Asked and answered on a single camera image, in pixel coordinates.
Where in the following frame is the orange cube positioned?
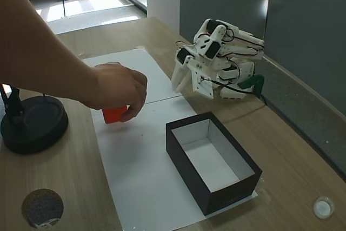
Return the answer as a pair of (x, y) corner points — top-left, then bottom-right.
(102, 105), (129, 125)

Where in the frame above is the white paper sheet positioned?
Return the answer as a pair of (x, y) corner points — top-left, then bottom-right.
(80, 48), (183, 105)
(90, 96), (259, 231)

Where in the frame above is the person's hand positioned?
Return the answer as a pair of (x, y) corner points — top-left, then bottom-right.
(90, 62), (149, 123)

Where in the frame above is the green table clamp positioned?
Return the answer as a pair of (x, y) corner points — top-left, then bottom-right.
(240, 75), (265, 98)

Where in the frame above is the white round cap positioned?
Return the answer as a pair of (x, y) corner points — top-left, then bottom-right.
(312, 195), (336, 219)

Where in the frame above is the round table cable hole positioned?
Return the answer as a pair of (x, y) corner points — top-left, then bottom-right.
(21, 188), (65, 228)

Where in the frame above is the white flat mount plate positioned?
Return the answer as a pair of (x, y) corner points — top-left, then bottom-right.
(188, 57), (215, 100)

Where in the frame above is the dark brown open box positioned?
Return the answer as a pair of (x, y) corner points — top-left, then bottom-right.
(165, 111), (263, 217)

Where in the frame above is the black round stand base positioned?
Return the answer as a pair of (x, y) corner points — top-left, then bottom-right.
(0, 96), (69, 155)

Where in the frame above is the black stand pole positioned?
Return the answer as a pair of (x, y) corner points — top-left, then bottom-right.
(0, 83), (26, 124)

